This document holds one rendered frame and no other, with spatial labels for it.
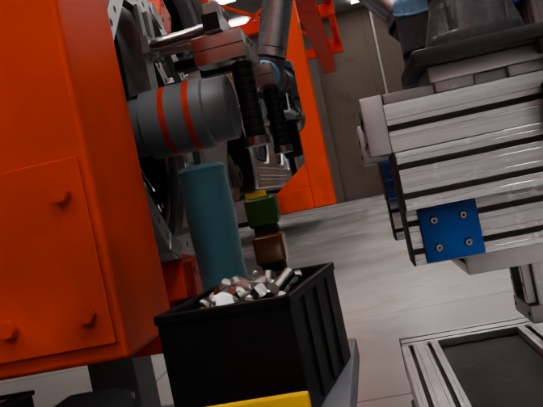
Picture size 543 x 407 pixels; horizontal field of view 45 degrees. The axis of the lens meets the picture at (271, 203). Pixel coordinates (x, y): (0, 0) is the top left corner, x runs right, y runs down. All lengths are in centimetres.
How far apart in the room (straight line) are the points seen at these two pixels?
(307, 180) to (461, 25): 392
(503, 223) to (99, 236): 63
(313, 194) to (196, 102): 364
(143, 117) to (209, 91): 14
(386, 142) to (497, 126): 16
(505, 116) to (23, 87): 66
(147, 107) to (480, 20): 63
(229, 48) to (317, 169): 376
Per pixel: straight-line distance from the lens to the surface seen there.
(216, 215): 117
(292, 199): 489
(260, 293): 64
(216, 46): 115
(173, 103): 129
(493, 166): 102
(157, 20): 150
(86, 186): 72
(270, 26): 165
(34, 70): 75
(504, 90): 103
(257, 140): 112
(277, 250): 85
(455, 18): 105
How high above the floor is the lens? 65
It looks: level
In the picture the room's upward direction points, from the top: 12 degrees counter-clockwise
